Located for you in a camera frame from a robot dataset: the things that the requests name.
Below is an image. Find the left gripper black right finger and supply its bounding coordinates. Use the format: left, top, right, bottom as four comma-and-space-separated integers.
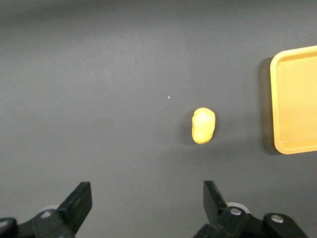
193, 180, 248, 238

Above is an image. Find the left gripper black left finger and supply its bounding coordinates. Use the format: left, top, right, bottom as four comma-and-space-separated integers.
31, 182, 93, 238

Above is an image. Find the yellow potato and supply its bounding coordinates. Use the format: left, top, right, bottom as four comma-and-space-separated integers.
191, 107, 216, 145

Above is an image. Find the yellow plastic tray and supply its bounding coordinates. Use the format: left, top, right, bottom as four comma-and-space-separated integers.
269, 45, 317, 155

